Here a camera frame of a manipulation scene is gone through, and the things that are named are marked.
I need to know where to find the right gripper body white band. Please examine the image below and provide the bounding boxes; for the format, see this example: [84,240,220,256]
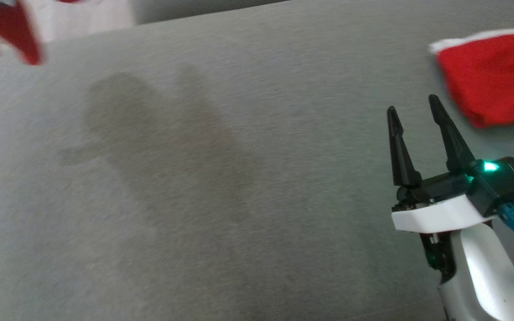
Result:
[391,172,498,235]

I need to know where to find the grey fabric sofa seat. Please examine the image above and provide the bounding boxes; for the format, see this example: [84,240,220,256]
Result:
[0,0,514,321]

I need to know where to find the red and white jersey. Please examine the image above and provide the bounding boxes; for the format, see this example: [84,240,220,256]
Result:
[0,0,86,66]

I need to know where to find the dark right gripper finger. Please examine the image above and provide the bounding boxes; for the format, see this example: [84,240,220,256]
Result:
[386,106,423,187]
[427,94,477,173]

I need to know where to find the red shorts with white trim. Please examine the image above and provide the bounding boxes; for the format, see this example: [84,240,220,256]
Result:
[429,29,514,129]

